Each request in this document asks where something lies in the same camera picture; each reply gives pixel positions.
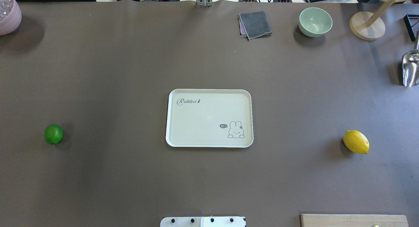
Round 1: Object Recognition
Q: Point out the metal scoop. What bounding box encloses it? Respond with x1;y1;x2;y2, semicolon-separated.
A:
402;32;419;87

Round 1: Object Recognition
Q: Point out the bamboo cutting board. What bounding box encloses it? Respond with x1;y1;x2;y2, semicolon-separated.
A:
301;214;409;227

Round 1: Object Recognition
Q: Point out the yellow whole lemon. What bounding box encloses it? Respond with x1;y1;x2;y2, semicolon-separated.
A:
343;130;370;154

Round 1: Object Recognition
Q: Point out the wooden mug tree stand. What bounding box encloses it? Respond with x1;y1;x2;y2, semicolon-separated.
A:
349;0;412;41

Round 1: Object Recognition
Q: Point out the green lime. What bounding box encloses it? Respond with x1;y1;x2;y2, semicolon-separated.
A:
44;124;64;145

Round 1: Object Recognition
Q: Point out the pink ribbed bowl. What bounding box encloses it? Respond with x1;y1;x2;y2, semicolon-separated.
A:
0;0;22;36

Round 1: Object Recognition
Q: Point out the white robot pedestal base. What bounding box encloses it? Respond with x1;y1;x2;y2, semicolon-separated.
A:
160;216;246;227

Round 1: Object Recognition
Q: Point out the pale green bowl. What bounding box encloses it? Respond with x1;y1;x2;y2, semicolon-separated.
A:
298;7;333;38

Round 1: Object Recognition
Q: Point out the cream rabbit print tray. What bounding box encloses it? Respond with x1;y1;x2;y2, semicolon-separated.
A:
166;89;253;148

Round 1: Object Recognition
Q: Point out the grey folded cloth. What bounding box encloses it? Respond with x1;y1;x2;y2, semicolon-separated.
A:
238;11;272;40

